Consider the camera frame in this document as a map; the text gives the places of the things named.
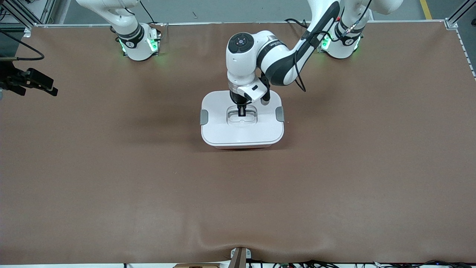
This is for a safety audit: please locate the black base cable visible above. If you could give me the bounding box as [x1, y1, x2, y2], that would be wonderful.
[139, 0, 157, 25]
[284, 18, 312, 31]

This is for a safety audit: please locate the aluminium frame post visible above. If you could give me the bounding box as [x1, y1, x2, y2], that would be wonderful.
[446, 0, 476, 30]

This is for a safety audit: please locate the grey translucent lid handle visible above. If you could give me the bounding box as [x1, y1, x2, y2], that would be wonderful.
[227, 105, 258, 124]

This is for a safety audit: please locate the black left base cable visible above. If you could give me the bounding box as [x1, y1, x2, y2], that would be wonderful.
[284, 18, 312, 31]

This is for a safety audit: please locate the aluminium frame with black struts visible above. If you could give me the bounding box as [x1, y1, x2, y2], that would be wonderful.
[0, 0, 57, 38]

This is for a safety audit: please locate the black right base cable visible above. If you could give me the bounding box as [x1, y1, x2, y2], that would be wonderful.
[139, 0, 157, 25]

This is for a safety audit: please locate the white plastic box lid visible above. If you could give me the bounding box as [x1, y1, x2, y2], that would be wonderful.
[201, 89, 285, 147]

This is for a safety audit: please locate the small metal bracket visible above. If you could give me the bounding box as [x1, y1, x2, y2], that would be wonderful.
[230, 248, 253, 260]

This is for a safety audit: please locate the brown table mat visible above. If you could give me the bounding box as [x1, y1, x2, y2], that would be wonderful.
[0, 20, 476, 265]

